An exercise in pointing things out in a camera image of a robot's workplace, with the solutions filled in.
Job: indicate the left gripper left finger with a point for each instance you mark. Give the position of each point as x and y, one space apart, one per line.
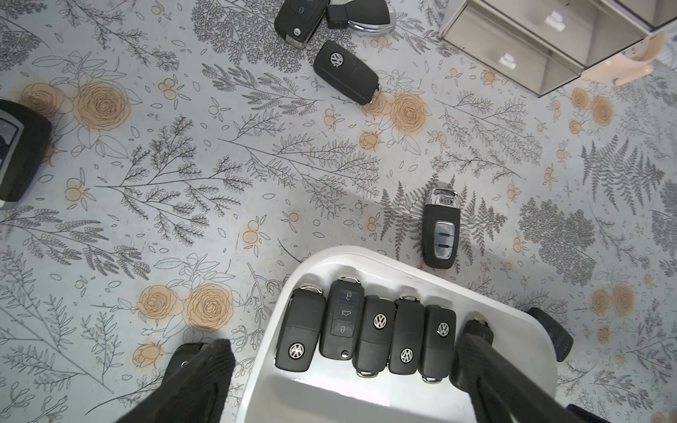
197 393

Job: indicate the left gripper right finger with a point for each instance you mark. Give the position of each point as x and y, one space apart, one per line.
500 392

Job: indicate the small black key fob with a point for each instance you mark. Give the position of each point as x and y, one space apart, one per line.
561 340

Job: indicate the black key front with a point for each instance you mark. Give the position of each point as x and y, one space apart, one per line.
407 338

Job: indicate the white storage tray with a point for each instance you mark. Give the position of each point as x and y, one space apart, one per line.
331 391

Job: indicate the black key with buttons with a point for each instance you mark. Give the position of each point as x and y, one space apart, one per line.
342 319

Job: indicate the silver black BMW key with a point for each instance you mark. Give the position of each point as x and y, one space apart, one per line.
24 139

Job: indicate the black VW key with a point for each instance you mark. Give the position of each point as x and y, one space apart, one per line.
345 72

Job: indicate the black Audi key fob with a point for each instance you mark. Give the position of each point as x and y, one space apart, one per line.
441 221

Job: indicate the black flip key upper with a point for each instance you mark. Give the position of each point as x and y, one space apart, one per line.
297 20

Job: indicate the black chrome key fob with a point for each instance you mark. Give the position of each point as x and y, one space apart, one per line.
370 17

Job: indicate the white mini drawer cabinet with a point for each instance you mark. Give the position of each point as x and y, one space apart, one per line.
544 45

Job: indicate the pink round alarm clock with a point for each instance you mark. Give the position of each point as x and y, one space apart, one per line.
633 63

